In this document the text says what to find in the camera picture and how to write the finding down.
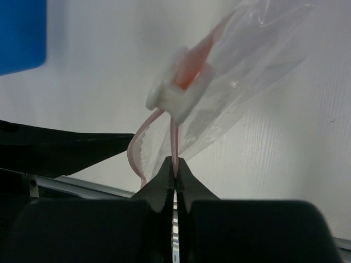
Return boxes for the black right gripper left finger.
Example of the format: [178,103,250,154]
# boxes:
[129,156,176,214]

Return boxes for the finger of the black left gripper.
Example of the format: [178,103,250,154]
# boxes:
[1,121,133,178]

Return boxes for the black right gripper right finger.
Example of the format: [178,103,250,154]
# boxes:
[175,158,220,214]

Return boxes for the clear zip top bag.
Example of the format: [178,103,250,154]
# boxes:
[127,0,351,189]

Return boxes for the blue plastic bin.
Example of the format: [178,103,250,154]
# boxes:
[1,0,47,76]

